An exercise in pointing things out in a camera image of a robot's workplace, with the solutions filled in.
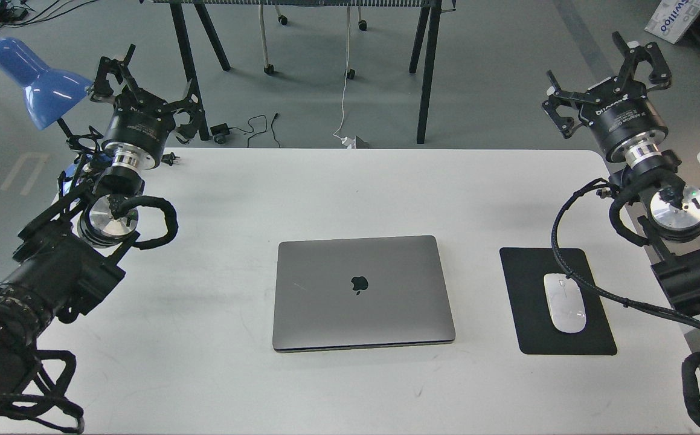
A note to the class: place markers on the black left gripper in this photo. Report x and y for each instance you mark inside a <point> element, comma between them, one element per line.
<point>135,125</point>

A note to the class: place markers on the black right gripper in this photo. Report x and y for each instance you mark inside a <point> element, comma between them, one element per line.
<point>624,121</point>

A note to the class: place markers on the grey laptop computer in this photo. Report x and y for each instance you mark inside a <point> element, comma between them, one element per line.
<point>360,294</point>

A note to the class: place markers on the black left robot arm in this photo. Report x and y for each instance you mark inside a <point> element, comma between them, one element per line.
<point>69,258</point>

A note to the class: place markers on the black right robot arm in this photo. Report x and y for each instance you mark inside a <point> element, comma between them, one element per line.
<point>651,204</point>

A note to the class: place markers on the blue desk lamp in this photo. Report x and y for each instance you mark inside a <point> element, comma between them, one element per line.
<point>49,93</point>

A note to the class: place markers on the white cardboard box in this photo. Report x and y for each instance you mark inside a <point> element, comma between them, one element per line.
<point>671,19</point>

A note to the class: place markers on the rolling chair base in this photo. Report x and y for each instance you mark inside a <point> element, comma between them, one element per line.
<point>311,33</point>

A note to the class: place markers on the black mouse pad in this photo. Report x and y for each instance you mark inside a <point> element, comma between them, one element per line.
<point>525,271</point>

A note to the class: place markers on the black trestle table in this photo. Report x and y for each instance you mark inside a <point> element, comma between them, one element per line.
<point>231,27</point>

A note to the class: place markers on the white computer mouse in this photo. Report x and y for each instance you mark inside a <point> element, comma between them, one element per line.
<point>565,303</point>

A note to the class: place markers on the black power adapter with cable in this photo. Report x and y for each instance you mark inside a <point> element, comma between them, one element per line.
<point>220,132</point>

